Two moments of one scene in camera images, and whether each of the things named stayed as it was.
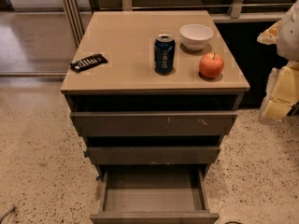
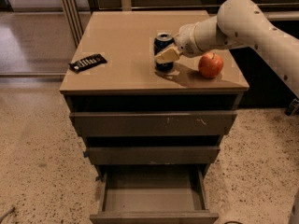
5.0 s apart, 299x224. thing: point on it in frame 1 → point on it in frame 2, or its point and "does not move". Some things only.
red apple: x=211 y=65 does not move
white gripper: x=289 y=35 → x=186 y=42
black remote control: x=88 y=62 does not move
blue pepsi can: x=164 y=54 does not move
